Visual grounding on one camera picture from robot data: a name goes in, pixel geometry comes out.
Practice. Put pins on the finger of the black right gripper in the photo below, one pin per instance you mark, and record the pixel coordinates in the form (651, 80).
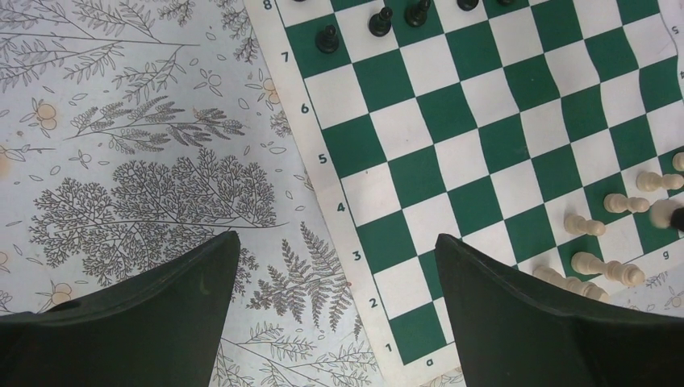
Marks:
(667, 213)

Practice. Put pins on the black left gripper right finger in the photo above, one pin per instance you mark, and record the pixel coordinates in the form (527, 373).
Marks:
(512, 329)

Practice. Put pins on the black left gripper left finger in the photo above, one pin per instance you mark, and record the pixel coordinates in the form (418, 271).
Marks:
(159, 328)

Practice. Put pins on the white pawn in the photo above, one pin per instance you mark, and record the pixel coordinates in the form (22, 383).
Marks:
(577, 225)
(619, 203)
(678, 161)
(650, 181)

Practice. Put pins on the white tall piece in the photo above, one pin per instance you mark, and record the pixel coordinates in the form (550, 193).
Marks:
(574, 285)
(588, 264)

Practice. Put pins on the green white chess board mat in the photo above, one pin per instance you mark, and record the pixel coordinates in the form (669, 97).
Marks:
(492, 125)

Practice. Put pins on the floral table mat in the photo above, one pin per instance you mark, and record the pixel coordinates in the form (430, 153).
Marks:
(134, 131)

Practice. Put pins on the black pawn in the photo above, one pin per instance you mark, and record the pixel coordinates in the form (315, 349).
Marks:
(467, 5)
(416, 14)
(327, 40)
(380, 23)

